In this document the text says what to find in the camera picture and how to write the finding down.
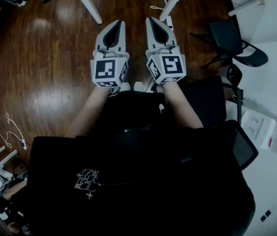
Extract brown cardboard box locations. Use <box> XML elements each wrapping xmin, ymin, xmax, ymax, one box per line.
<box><xmin>13</xmin><ymin>162</ymin><xmax>28</xmax><ymax>179</ymax></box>

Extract white power strip with cable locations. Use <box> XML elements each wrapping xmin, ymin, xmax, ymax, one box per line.
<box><xmin>0</xmin><ymin>113</ymin><xmax>28</xmax><ymax>151</ymax></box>

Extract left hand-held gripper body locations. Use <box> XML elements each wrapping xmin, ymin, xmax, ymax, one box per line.
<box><xmin>90</xmin><ymin>48</ymin><xmax>130</xmax><ymax>88</ymax></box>

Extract person's left forearm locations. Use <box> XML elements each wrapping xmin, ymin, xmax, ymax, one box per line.
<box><xmin>66</xmin><ymin>85</ymin><xmax>112</xmax><ymax>139</ymax></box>

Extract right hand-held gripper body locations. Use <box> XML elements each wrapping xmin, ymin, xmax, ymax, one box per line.
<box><xmin>144</xmin><ymin>44</ymin><xmax>187</xmax><ymax>85</ymax></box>

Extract black mesh office chair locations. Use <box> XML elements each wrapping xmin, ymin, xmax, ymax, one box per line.
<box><xmin>180</xmin><ymin>64</ymin><xmax>259</xmax><ymax>172</ymax></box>

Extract person's right forearm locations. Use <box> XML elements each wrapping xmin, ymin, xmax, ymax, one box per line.
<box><xmin>162</xmin><ymin>82</ymin><xmax>204</xmax><ymax>130</ymax></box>

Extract black printed t-shirt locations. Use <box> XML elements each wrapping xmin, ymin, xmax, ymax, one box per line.
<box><xmin>28</xmin><ymin>126</ymin><xmax>256</xmax><ymax>236</ymax></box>

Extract black shorts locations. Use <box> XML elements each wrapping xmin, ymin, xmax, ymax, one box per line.
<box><xmin>99</xmin><ymin>91</ymin><xmax>178</xmax><ymax>132</ymax></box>

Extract black floor outlet pair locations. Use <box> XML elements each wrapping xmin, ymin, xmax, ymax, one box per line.
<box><xmin>260</xmin><ymin>209</ymin><xmax>272</xmax><ymax>222</ymax></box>

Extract clear plastic storage box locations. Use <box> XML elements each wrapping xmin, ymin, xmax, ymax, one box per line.
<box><xmin>241</xmin><ymin>109</ymin><xmax>277</xmax><ymax>164</ymax></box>

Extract black folding chair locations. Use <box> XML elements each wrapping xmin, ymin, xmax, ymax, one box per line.
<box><xmin>189</xmin><ymin>20</ymin><xmax>269</xmax><ymax>68</ymax></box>

